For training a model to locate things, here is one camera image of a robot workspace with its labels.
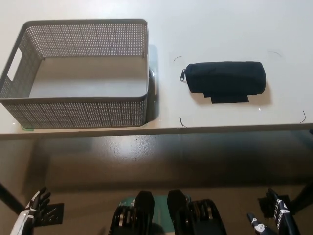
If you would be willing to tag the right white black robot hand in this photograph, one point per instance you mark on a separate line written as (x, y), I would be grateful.
(283, 215)

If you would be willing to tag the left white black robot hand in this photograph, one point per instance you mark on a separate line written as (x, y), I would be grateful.
(34, 203)

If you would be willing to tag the black fabric pencil case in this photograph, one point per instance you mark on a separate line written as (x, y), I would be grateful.
(225, 78)

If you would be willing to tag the black metal table leg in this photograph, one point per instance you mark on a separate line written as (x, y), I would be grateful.
(303, 195)
(9, 198)

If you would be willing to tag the green tape strip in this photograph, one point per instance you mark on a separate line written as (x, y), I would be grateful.
(27, 128)

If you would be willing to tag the black ribbed robot body block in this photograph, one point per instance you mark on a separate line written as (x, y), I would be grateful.
(137, 215)
(195, 215)

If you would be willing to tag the grey perforated plastic basket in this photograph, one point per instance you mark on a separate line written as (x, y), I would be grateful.
(73, 115)

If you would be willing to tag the black tape patch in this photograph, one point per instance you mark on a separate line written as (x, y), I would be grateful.
(227, 100)

